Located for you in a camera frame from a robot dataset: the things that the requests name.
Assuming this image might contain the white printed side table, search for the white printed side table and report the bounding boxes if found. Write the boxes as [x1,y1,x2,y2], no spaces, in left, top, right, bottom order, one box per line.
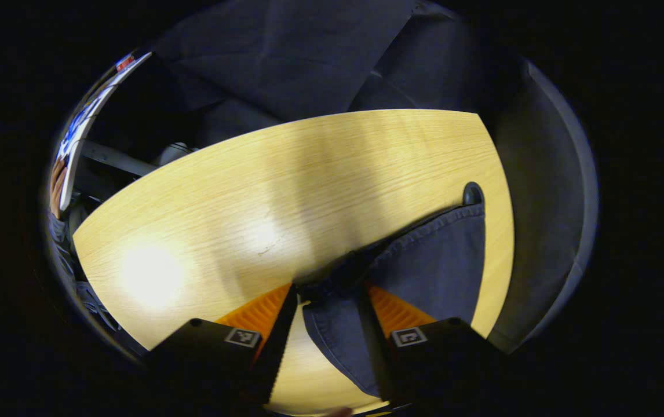
[57,51,159,212]

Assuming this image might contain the dark blue jeans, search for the dark blue jeans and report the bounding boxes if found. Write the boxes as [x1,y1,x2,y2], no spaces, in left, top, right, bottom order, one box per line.
[300,203,486,400]

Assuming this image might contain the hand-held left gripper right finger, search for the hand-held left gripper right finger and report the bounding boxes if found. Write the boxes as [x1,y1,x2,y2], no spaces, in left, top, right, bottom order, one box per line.
[357,282,504,403]

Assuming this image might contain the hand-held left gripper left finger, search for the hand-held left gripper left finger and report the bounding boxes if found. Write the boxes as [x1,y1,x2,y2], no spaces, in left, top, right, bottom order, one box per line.
[149,283,299,406]

